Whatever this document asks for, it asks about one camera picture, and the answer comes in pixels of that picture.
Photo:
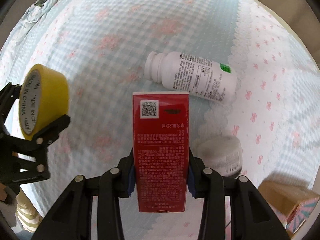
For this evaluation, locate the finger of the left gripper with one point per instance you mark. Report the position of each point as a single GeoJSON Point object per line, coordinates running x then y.
{"type": "Point", "coordinates": [46, 136]}
{"type": "Point", "coordinates": [8, 95]}

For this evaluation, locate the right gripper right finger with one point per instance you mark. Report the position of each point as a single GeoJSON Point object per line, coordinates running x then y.
{"type": "Point", "coordinates": [251, 215]}

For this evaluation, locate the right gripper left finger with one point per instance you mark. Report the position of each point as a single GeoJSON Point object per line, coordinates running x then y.
{"type": "Point", "coordinates": [70, 216]}

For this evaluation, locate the yellow tape roll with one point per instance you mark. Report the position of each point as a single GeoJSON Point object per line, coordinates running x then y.
{"type": "Point", "coordinates": [44, 97]}

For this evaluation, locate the red carton box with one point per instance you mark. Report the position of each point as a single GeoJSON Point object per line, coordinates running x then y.
{"type": "Point", "coordinates": [161, 149]}

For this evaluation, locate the person's left hand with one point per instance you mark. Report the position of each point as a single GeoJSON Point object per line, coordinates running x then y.
{"type": "Point", "coordinates": [6, 195]}

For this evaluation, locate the black cap white bottle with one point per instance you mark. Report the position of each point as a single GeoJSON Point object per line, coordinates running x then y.
{"type": "Point", "coordinates": [222, 154]}

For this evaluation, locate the cardboard box with pink flaps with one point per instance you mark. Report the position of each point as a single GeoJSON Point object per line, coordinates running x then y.
{"type": "Point", "coordinates": [293, 205]}

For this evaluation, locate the blue patterned pillow corner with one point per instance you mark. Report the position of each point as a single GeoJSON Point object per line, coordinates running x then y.
{"type": "Point", "coordinates": [38, 9]}

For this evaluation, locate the white pill bottle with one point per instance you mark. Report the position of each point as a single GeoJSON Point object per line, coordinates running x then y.
{"type": "Point", "coordinates": [193, 74]}

